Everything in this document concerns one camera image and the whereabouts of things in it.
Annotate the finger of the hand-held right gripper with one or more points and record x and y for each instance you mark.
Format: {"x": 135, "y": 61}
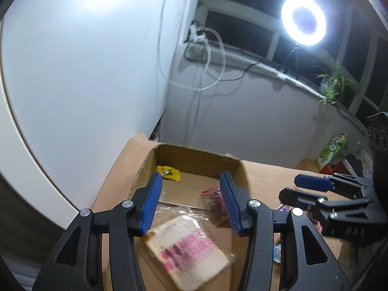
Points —
{"x": 295, "y": 196}
{"x": 312, "y": 182}

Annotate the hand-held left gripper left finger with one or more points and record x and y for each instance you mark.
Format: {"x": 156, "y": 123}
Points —
{"x": 151, "y": 203}

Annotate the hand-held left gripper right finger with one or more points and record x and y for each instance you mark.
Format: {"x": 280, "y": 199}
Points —
{"x": 229, "y": 203}

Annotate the red snack packet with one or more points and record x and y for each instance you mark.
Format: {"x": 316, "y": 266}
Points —
{"x": 215, "y": 200}

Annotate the yellow snack packet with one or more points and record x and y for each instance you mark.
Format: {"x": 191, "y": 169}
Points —
{"x": 169, "y": 172}

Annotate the cardboard box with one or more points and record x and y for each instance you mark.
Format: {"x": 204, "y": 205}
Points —
{"x": 194, "y": 188}

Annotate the beige pink snack packet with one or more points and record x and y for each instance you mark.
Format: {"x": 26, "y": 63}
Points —
{"x": 191, "y": 248}

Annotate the small pink snack packet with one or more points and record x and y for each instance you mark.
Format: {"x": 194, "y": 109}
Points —
{"x": 283, "y": 208}

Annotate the green snack bag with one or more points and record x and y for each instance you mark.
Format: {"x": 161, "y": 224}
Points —
{"x": 332, "y": 150}

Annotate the light blue snack packet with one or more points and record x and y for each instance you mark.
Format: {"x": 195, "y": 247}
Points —
{"x": 277, "y": 253}

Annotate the potted spider plant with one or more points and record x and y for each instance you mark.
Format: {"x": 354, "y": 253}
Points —
{"x": 332, "y": 81}

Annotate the black light tripod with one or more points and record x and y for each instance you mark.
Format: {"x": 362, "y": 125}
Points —
{"x": 291, "y": 57}

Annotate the white cabinet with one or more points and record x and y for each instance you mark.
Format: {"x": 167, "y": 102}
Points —
{"x": 75, "y": 81}

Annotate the white power adapter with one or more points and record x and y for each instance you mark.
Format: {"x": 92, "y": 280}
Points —
{"x": 197, "y": 35}

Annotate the window frame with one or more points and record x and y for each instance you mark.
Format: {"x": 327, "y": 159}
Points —
{"x": 242, "y": 36}

